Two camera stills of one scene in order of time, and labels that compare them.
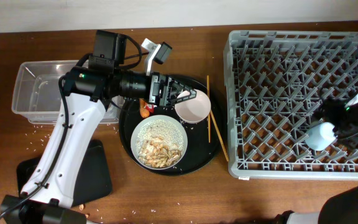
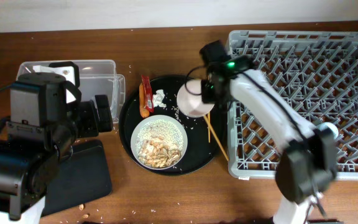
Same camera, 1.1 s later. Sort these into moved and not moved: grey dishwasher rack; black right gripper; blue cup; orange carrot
Moved: black right gripper
Not moved: orange carrot; grey dishwasher rack; blue cup
